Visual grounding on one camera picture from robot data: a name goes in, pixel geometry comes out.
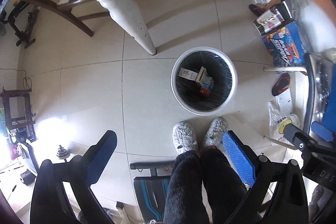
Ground white plastic shopping bag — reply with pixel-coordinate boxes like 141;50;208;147
267;101;300;144

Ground right grey fuzzy slipper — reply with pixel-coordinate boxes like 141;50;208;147
202;117;228;148

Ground black exercise bike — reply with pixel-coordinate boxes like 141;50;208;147
1;1;40;49

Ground red black flip-flop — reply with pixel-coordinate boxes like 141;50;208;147
271;73;290;97

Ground blue toy blaster box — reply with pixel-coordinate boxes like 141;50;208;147
262;22;306;67

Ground small dumbbell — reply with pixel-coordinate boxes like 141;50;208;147
56;145;71;162

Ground left grey fuzzy slipper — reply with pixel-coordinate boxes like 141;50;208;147
172;121;199;155

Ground black white gift box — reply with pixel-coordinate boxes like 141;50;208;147
253;1;293;36

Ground grey fuzzy slipper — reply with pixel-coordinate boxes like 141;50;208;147
202;117;228;148
172;121;199;155

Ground dark wooden side stand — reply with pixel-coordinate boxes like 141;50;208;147
1;89;37;143

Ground white table leg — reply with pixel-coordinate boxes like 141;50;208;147
96;0;157;56

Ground black blue weight bench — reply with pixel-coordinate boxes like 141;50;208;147
130;160;175;223

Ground person's dark fleece legs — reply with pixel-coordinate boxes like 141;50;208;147
163;147;247;223

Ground white round trash bin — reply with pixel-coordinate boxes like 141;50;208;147
170;47;238;116

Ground white cardboard box in bin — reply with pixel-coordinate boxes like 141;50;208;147
178;68;198;81

